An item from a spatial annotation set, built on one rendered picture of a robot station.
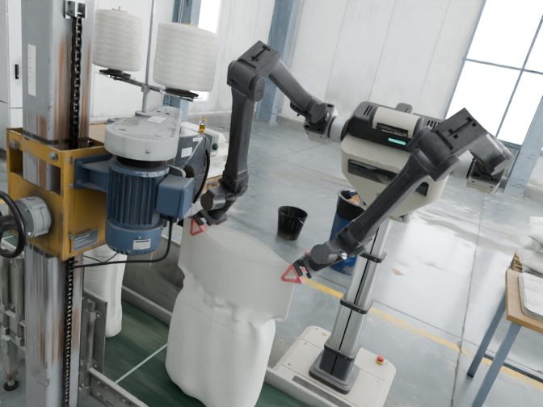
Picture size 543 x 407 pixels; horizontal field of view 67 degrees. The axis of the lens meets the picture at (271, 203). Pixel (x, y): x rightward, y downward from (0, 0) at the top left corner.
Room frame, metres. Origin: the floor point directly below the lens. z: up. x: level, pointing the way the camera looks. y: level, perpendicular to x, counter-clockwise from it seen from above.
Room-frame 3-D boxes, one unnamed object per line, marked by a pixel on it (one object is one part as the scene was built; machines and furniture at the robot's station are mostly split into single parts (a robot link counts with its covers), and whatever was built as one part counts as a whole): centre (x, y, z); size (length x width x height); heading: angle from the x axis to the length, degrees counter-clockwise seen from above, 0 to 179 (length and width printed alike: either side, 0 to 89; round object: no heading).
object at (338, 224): (3.40, -0.77, 0.32); 0.51 x 0.48 x 0.65; 155
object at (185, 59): (1.17, 0.31, 1.61); 0.17 x 0.17 x 0.17
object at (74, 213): (1.16, 0.57, 1.18); 0.34 x 0.25 x 0.31; 155
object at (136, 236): (1.03, 0.36, 1.21); 0.15 x 0.15 x 0.25
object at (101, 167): (1.03, 0.45, 1.27); 0.12 x 0.09 x 0.09; 155
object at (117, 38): (1.28, 0.54, 1.61); 0.15 x 0.14 x 0.17; 65
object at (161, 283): (1.92, 0.75, 0.54); 1.05 x 0.02 x 0.41; 65
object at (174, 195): (1.03, 0.26, 1.25); 0.10 x 0.08 x 0.12; 0
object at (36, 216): (0.98, 0.63, 1.14); 0.11 x 0.06 x 0.11; 65
